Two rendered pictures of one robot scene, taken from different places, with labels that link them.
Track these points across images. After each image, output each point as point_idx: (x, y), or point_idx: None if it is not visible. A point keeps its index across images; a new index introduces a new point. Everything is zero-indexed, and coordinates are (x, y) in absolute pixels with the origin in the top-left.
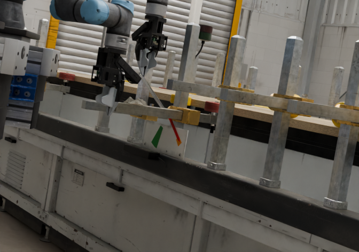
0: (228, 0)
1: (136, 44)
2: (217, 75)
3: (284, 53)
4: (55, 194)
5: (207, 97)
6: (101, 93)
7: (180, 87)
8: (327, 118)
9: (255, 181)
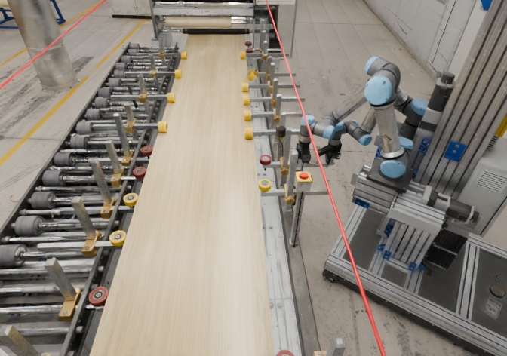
0: None
1: (310, 156)
2: (27, 341)
3: (281, 101)
4: None
5: (121, 294)
6: (332, 161)
7: None
8: (109, 194)
9: (276, 147)
